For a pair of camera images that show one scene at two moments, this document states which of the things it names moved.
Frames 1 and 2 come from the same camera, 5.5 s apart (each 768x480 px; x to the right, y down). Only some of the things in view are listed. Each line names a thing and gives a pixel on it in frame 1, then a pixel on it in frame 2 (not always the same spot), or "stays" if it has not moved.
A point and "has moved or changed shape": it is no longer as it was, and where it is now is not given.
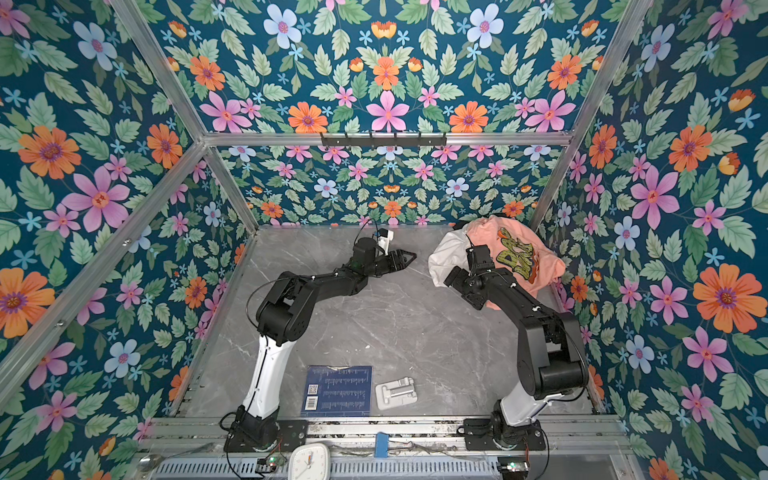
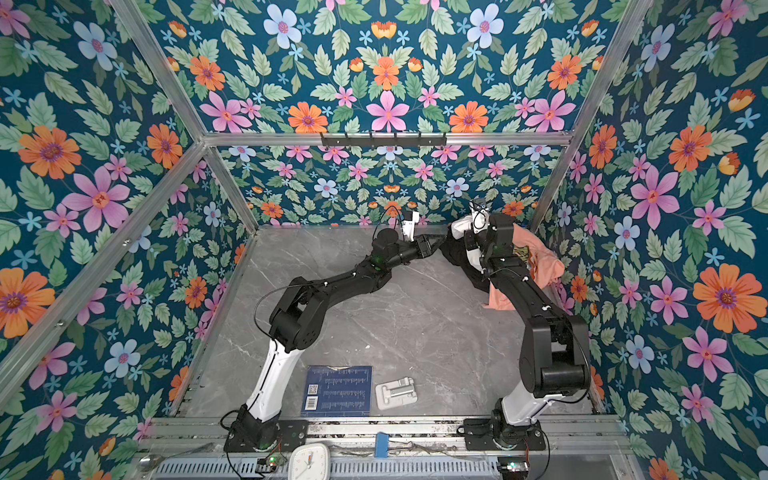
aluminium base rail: [357, 436] stays
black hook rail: [383, 142] stays
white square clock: [309, 462] stays
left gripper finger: [399, 257] -> [433, 243]
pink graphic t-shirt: [515, 247] stays
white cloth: [451, 251] has moved or changed shape
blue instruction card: [331, 392] stays
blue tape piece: [381, 445] stays
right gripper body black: [463, 283] -> [482, 241]
